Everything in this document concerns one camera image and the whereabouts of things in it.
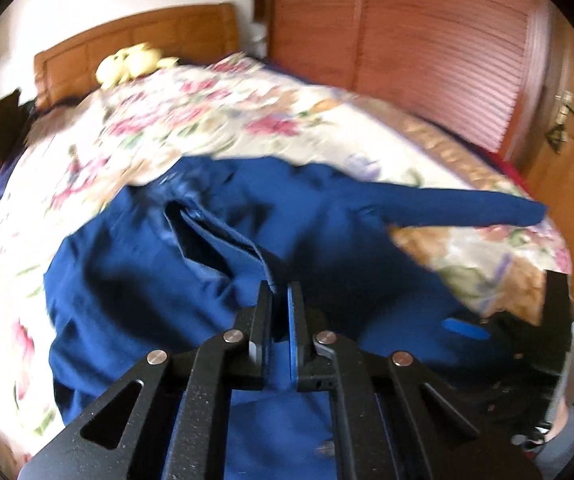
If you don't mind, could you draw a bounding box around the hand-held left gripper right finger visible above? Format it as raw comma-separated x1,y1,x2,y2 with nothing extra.
287,280,542,480

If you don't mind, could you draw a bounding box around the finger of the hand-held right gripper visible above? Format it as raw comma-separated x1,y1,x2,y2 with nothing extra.
442,310,518,356

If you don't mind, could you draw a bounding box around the metal door handle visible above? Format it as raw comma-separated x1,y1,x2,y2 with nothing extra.
554,91,574,121

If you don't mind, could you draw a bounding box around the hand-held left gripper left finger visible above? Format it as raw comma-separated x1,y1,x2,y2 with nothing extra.
17,280,275,480

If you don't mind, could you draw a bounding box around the wooden louvered wardrobe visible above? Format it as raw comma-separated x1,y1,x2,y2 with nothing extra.
254,0,552,161

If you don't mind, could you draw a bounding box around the wooden chair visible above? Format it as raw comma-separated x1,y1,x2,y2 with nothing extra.
0,89,30,166

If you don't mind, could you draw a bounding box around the dark blue garment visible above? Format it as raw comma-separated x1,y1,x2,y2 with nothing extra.
42,155,550,480

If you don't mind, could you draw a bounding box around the wooden bed headboard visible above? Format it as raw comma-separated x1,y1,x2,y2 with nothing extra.
34,2,240,111

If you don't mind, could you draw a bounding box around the yellow plush toy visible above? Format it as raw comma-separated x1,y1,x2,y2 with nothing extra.
96,44,180,90

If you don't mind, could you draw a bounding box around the floral blanket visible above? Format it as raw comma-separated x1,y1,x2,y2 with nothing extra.
0,55,574,480

